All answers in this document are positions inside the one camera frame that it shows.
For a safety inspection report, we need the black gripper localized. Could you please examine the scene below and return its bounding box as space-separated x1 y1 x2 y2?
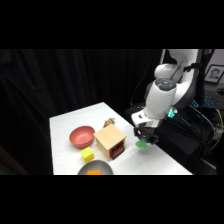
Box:
133 121 160 146

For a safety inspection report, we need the grey bowl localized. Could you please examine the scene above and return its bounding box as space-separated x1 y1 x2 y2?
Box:
77 159 115 176

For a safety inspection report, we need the pink bowl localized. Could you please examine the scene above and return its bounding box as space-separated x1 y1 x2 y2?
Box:
68 125 96 149

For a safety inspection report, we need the wooden toy oven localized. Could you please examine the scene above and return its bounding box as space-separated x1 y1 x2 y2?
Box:
93 124 128 161

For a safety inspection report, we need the black draped robot stand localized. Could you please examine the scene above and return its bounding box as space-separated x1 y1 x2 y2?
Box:
123 105 215 176

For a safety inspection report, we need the green status light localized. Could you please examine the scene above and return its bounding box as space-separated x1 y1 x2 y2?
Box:
167 106 178 119

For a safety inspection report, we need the small brown wooden toy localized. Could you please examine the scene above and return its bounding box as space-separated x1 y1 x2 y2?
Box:
102 118 117 129

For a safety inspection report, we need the yellow cube block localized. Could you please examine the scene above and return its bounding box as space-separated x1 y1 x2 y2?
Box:
80 146 96 164

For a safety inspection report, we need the orange block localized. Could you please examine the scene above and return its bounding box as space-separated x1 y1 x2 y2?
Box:
86 170 103 176

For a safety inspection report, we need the backlit keyboard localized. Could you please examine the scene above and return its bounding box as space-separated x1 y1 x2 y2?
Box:
203 92 224 110

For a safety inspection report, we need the framed portrait picture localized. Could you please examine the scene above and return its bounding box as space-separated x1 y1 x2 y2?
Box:
203 64 224 85

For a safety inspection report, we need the black curtain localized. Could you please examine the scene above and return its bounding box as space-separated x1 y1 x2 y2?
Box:
0 49 164 176

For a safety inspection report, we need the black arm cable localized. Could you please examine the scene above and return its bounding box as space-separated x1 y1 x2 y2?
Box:
129 74 149 108

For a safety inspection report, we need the yellow cable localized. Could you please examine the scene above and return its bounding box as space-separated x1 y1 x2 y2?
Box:
209 107 224 152

